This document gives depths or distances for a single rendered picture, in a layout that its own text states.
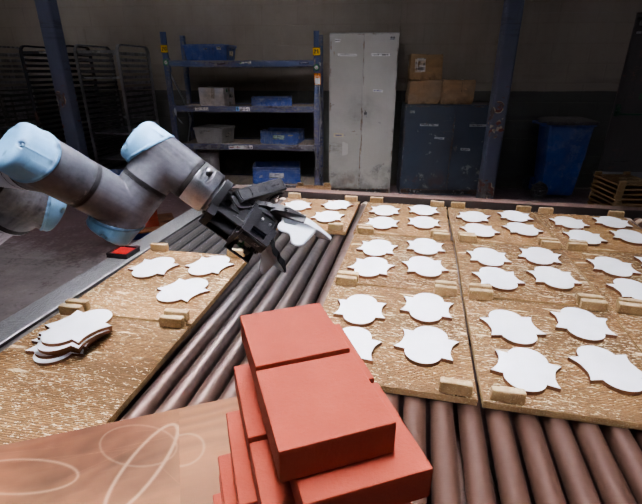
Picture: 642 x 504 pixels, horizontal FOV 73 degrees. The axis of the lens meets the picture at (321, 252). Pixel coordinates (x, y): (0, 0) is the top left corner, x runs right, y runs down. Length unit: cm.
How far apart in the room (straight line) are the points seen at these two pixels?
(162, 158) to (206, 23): 570
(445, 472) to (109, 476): 47
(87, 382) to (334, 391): 75
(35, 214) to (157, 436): 60
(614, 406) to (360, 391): 74
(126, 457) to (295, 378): 40
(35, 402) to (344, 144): 497
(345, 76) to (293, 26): 105
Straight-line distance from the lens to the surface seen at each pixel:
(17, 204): 107
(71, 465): 67
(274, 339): 32
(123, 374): 97
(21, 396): 100
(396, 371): 91
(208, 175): 73
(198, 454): 63
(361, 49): 551
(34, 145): 67
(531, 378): 95
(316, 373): 29
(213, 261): 138
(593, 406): 95
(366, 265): 131
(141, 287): 130
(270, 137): 564
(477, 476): 78
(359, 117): 553
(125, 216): 73
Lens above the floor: 149
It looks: 23 degrees down
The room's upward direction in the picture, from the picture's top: straight up
